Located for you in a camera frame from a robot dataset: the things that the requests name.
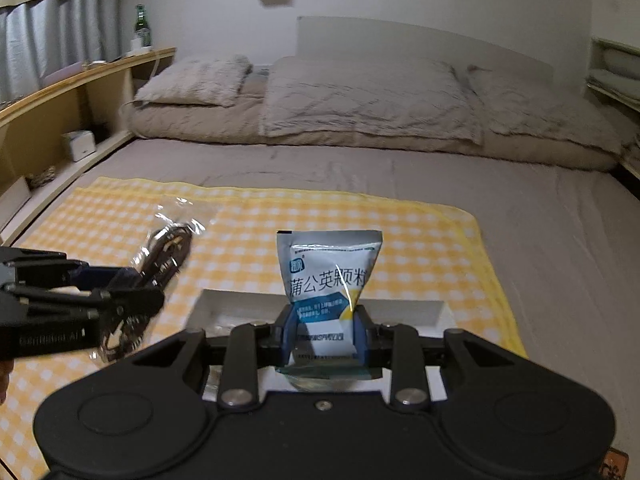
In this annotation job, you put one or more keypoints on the grey curtain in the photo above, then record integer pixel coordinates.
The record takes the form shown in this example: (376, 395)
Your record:
(60, 35)

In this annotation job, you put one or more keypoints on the small white box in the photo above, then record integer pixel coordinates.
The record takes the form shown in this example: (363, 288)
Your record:
(79, 146)

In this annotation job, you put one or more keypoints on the yellow checked blanket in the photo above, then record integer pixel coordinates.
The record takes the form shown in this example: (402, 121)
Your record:
(250, 210)

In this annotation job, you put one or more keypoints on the large beige quilted pillow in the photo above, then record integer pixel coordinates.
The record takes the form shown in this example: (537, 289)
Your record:
(370, 100)

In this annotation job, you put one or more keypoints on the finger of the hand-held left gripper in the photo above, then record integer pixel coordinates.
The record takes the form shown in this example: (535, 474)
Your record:
(137, 305)
(100, 275)

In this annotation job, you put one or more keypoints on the white shelf unit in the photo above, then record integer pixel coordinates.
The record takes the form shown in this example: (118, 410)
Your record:
(610, 15)

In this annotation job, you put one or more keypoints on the white power adapter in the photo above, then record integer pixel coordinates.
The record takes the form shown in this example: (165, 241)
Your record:
(137, 51)

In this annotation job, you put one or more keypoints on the white cardboard box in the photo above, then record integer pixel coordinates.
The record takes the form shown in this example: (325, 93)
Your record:
(415, 312)

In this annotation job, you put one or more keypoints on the wooden bedside shelf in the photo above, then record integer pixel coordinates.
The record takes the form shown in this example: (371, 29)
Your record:
(105, 90)

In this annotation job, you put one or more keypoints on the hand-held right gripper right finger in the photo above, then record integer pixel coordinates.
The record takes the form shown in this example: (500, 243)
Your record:
(360, 337)

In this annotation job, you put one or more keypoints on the folded pale green bedding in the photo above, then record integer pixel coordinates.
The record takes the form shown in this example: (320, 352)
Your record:
(620, 65)

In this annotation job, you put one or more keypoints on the green glass bottle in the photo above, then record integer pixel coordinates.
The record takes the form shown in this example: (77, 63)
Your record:
(143, 22)

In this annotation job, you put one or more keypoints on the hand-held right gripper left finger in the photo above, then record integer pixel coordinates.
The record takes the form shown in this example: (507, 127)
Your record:
(287, 332)

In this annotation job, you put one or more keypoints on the white headboard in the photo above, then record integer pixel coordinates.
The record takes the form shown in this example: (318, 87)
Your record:
(400, 40)

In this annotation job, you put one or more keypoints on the small fluffy beige pillow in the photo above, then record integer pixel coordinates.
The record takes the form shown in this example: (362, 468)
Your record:
(195, 80)

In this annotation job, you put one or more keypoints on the person's left hand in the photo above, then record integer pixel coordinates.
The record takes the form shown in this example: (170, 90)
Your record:
(5, 382)

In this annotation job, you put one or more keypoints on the silver blue sachet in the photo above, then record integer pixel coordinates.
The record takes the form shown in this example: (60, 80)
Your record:
(330, 260)

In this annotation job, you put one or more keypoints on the folded beige quilt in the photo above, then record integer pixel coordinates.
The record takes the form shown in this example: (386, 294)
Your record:
(200, 122)

